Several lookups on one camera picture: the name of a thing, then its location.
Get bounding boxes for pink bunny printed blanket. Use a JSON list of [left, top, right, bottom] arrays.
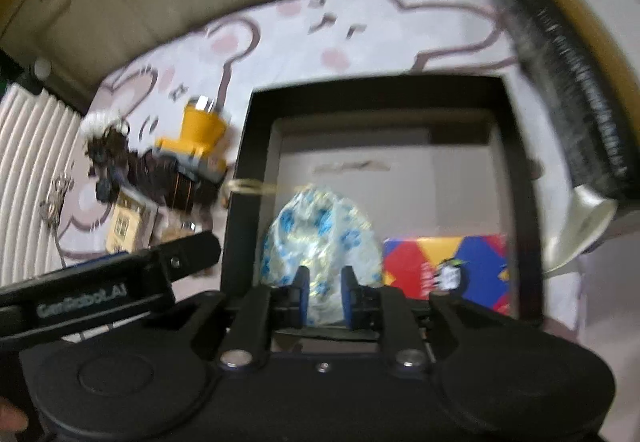
[[50, 0, 586, 338]]

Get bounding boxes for blue printed plastic bag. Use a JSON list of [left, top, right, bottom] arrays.
[[259, 184, 384, 328]]

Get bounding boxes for metal keychain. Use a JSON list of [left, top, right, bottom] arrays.
[[39, 171, 72, 235]]

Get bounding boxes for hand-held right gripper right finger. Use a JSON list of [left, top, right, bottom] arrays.
[[340, 266, 502, 369]]

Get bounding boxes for yellow plastic toy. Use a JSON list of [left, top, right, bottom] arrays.
[[154, 94, 232, 184]]

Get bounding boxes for white satin ribbon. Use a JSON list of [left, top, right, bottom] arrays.
[[544, 183, 619, 274]]

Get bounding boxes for dark furry doll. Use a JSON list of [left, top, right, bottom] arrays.
[[85, 124, 222, 214]]

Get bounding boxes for black box lid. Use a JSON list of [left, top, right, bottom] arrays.
[[479, 0, 640, 203]]

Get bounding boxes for small yellow card box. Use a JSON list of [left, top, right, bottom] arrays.
[[105, 187, 162, 255]]

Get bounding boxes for white fluffy pom-pom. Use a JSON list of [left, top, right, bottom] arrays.
[[81, 111, 122, 139]]

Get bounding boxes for red yellow blue carton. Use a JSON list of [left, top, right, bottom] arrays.
[[382, 234, 512, 316]]

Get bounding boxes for white ribbed pillow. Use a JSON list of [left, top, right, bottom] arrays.
[[0, 86, 87, 289]]

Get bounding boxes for black storage box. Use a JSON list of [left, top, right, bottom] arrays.
[[220, 74, 547, 329]]

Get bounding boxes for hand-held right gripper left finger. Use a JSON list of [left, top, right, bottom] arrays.
[[145, 266, 309, 369]]

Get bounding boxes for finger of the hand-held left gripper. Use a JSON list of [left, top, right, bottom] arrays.
[[144, 230, 222, 284]]

